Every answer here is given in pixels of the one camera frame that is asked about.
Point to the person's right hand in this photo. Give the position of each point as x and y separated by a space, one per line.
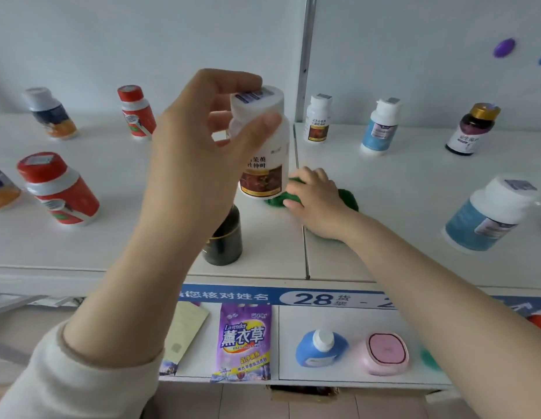
322 205

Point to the person's left hand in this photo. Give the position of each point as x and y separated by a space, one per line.
183 170

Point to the green cleaning cloth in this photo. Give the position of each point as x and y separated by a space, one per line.
349 200

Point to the white metal shelving unit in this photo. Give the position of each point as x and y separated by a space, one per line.
383 191

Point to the white bottle brown label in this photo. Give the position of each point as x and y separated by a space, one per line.
266 170
318 122

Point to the red cap white bottle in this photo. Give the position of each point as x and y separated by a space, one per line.
137 115
61 191

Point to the black bottle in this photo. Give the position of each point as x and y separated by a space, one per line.
224 244

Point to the white bottle light blue label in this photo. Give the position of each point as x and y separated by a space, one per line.
484 218
379 130

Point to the white bottle orange label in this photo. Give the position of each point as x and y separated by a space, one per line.
2 191
52 117

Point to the gold cap dark bottle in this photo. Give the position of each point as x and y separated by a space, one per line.
471 133

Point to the person's right forearm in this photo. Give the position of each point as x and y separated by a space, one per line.
449 318

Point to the teal spray bottle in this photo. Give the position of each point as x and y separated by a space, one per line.
428 359

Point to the blue detergent container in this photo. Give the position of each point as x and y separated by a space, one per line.
316 353

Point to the pink plastic case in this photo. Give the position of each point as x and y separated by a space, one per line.
386 353

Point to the purple detergent bag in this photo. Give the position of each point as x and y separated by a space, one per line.
242 344
168 368

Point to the beige paper card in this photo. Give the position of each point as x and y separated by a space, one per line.
185 331

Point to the white arm sleeve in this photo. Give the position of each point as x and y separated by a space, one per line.
70 388

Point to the pile of red snack packets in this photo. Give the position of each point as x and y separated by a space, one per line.
540 323

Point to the purple wall knob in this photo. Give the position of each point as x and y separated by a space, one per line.
504 47

